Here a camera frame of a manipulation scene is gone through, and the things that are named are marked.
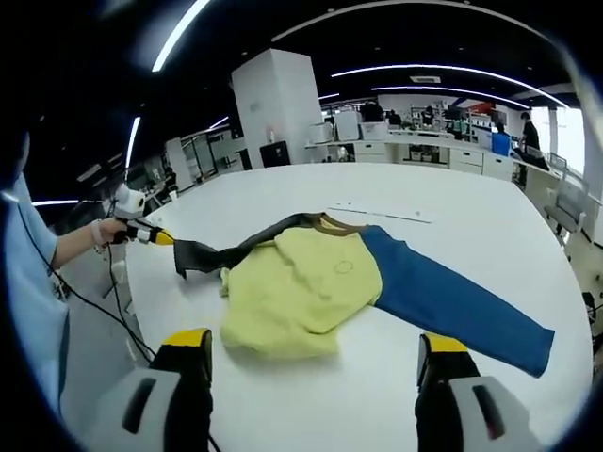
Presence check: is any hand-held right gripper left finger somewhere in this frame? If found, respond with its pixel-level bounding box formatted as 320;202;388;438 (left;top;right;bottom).
83;328;216;452

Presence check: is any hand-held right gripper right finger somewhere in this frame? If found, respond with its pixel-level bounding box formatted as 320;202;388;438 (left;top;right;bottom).
414;331;543;452

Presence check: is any yellow blue grey garment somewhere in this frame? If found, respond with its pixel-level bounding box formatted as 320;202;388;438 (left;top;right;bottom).
173;211;557;379

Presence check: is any person's left hand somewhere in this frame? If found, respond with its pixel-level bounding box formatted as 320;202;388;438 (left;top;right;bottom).
89;218;129;253

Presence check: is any person's light blue shirt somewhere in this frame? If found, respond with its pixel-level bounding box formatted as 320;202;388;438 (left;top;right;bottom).
3;172;72;418

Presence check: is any black box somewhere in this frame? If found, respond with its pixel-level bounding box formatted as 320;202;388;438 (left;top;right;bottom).
259;139;290;169

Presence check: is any straight ceiling light strip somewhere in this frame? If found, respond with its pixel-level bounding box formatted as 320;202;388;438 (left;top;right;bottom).
151;0;211;73

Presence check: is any white upright panel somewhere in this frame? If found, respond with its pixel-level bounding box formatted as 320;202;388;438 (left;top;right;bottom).
334;111;362;141

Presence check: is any white drawer cabinet row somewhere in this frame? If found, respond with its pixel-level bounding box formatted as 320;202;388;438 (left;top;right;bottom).
304;135;520;183

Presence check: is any curved ceiling light strip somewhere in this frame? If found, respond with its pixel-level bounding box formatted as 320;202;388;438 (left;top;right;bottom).
383;85;531;109
330;63;567;110

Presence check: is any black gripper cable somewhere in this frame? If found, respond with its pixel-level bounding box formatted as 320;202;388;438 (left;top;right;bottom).
106;243;157;364

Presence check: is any white table cable plate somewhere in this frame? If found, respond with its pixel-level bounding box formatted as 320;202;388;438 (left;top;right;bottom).
326;205;434;225

